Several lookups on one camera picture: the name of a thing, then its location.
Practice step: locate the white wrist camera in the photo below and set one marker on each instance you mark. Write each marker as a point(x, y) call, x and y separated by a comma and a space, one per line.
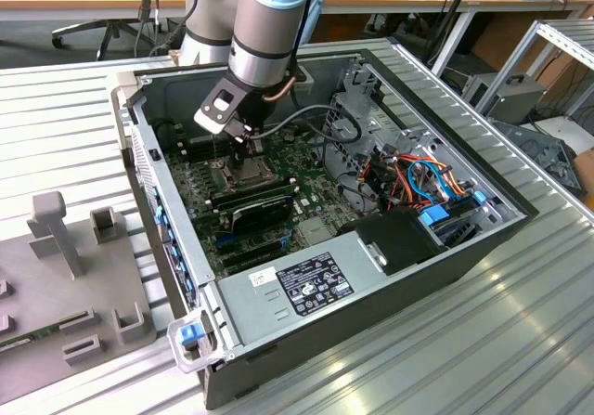
point(218, 106)

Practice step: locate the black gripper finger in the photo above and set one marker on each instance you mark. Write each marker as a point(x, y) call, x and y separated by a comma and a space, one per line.
point(257, 148)
point(239, 155)

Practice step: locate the silver chipset heatsink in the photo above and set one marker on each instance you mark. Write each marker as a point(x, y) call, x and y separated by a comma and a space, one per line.
point(315, 232)

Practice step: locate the thin locking lever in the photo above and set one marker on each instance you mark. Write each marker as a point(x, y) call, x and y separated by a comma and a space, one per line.
point(216, 150)

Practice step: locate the metal drive cage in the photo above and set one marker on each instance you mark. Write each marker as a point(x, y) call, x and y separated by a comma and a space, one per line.
point(385, 127)

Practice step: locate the dark case side panel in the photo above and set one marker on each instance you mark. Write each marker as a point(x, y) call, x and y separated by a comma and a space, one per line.
point(533, 141)

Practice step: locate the grey power supply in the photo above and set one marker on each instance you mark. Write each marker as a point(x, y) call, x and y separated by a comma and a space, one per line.
point(260, 303)

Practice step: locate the green motherboard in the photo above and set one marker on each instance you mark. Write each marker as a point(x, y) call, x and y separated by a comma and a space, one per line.
point(320, 192)

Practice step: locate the black expansion slot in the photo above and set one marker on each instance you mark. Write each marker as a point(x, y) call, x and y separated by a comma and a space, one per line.
point(250, 247)
point(253, 259)

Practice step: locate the grey metal box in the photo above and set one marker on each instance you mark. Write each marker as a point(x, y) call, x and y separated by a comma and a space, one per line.
point(515, 99)

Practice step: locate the black PC case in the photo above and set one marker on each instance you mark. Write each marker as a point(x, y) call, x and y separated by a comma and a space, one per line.
point(325, 350)

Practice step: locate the blue plastic clip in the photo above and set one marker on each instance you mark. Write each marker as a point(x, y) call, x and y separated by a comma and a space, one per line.
point(479, 198)

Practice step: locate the black office chair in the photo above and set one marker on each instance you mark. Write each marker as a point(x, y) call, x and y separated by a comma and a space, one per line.
point(83, 27)

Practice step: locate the black plastic cover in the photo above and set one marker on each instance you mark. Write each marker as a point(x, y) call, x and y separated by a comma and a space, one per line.
point(399, 243)

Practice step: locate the green RAM stick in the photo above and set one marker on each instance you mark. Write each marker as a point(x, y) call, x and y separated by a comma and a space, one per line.
point(44, 332)

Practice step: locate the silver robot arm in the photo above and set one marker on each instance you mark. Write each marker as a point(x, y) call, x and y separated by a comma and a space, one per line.
point(264, 16)

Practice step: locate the grey parts rack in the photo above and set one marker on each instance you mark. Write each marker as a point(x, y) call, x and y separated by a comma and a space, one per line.
point(55, 299)

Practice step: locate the aluminium profile frame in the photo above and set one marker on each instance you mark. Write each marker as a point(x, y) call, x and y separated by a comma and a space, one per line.
point(510, 64)

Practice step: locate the silver green CPU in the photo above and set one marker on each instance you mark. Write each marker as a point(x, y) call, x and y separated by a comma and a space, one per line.
point(256, 172)

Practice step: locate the blue disk carrier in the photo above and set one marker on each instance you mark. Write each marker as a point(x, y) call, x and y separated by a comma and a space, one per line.
point(434, 215)

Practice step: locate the blue case latch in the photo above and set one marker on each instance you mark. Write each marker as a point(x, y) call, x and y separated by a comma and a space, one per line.
point(189, 334)

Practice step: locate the CPU socket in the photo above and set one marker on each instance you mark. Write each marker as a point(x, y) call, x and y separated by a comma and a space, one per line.
point(223, 176)

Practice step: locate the brown cardboard box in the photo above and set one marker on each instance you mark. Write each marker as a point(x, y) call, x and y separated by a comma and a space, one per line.
point(585, 173)

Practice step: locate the black graphics card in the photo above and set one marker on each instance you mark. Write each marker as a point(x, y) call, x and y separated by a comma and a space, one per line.
point(260, 215)

